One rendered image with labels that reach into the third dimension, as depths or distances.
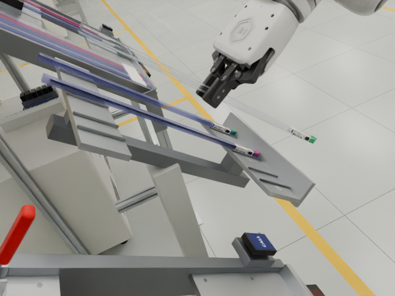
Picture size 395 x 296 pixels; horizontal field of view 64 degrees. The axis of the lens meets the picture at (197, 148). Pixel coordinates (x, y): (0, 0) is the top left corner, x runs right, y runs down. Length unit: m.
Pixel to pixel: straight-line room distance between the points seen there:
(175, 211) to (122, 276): 0.34
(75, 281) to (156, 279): 0.11
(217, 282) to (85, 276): 0.19
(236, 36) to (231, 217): 1.19
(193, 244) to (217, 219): 0.75
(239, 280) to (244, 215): 1.07
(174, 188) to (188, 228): 0.15
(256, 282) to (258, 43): 0.36
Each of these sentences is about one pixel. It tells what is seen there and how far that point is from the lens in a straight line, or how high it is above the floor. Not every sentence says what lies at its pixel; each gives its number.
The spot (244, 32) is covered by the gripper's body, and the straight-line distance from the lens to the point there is 0.49.
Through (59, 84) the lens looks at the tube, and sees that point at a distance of 0.55.
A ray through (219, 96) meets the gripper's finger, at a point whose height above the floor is 1.01.
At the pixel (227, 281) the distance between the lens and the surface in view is 0.52.
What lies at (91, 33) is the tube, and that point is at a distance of 0.42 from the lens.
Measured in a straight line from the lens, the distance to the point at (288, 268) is 0.60.
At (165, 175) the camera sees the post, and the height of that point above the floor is 0.82.
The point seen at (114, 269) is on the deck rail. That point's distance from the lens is 0.42.
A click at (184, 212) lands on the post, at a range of 0.76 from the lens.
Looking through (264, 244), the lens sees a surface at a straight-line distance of 0.56.
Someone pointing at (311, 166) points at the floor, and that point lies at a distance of 1.81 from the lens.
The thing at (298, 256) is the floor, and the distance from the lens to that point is 1.47.
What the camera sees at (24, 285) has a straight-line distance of 0.39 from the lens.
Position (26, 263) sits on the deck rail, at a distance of 0.40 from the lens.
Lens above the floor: 1.27
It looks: 39 degrees down
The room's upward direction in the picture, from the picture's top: 15 degrees counter-clockwise
